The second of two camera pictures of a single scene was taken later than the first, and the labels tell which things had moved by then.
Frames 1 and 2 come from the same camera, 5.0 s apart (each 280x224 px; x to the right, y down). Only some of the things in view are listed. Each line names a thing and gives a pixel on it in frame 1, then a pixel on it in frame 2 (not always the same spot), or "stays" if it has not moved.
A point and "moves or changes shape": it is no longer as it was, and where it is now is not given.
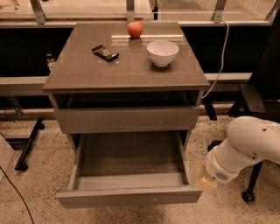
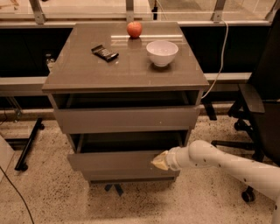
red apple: [134, 29] stays
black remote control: [105, 53] stays
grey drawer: [128, 169] moves or changes shape
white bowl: [162, 52] stays
